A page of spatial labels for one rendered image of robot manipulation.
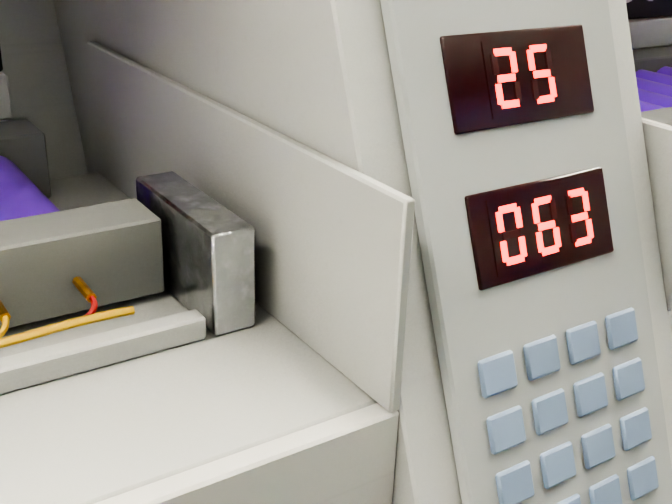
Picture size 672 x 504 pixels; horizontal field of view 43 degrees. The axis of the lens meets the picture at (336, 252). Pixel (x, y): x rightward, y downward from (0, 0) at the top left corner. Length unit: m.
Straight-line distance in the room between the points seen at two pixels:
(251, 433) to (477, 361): 0.05
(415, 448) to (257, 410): 0.04
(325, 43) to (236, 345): 0.08
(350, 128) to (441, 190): 0.02
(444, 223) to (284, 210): 0.04
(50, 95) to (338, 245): 0.20
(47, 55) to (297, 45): 0.19
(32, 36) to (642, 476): 0.27
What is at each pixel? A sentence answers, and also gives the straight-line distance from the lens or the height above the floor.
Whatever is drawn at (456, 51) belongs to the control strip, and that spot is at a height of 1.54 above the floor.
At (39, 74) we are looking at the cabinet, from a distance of 0.37.
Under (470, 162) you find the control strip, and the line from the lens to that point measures 0.20.
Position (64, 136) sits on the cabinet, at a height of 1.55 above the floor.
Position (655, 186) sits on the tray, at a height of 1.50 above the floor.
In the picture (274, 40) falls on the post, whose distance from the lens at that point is 0.21.
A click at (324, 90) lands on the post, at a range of 0.19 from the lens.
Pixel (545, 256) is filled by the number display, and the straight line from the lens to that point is 0.21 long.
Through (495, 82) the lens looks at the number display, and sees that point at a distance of 0.20.
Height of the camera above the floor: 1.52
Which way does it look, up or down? 6 degrees down
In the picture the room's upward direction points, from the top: 10 degrees counter-clockwise
